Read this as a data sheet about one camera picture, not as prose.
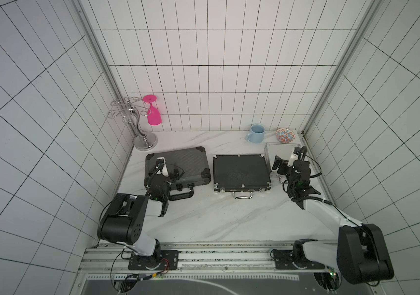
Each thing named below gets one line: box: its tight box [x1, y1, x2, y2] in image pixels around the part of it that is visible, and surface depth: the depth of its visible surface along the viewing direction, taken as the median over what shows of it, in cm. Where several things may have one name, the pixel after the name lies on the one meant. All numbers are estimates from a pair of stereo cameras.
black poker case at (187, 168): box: [144, 146, 212, 201], surface depth 94 cm
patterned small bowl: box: [275, 127, 296, 144], surface depth 118 cm
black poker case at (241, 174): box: [212, 153, 273, 200], surface depth 94 cm
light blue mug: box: [245, 123, 266, 144], surface depth 117 cm
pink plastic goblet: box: [142, 94, 162, 126], surface depth 108 cm
